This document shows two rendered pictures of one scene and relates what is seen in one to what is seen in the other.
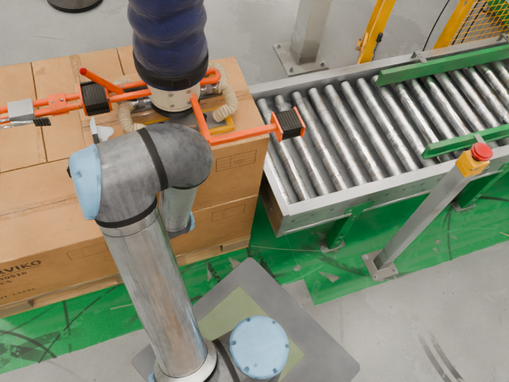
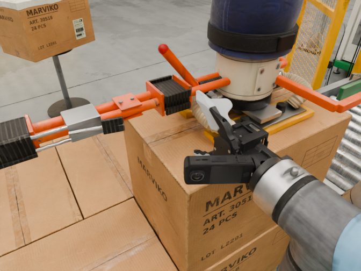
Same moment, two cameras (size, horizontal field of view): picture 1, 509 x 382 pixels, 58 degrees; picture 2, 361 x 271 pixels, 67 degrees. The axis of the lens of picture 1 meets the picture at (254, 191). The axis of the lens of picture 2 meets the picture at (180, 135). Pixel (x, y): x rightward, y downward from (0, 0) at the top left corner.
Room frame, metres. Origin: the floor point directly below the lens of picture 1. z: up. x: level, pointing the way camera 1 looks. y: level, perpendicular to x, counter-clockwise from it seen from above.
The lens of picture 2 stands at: (0.30, 0.55, 1.40)
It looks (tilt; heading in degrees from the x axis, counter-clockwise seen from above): 37 degrees down; 357
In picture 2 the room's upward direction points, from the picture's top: straight up
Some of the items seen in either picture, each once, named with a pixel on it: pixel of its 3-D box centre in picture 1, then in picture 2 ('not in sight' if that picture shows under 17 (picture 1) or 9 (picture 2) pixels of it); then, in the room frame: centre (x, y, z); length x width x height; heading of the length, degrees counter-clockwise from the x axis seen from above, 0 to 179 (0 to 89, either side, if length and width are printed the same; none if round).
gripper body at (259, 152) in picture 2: not in sight; (248, 156); (0.66, 0.41, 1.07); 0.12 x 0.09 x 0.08; 28
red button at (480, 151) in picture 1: (480, 153); not in sight; (1.01, -0.72, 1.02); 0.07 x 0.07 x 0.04
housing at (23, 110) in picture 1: (23, 112); (82, 122); (0.79, 0.73, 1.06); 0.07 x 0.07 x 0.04; 29
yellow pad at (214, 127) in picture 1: (182, 125); (262, 118); (0.93, 0.28, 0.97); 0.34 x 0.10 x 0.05; 119
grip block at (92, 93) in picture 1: (95, 97); (168, 94); (0.90, 0.54, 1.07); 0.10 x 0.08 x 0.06; 29
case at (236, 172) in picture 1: (173, 143); (228, 160); (1.01, 0.34, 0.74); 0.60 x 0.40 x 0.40; 118
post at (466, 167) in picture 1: (417, 222); not in sight; (1.01, -0.72, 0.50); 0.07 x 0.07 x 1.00; 29
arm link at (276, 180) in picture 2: not in sight; (281, 186); (0.58, 0.37, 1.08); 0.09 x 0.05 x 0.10; 118
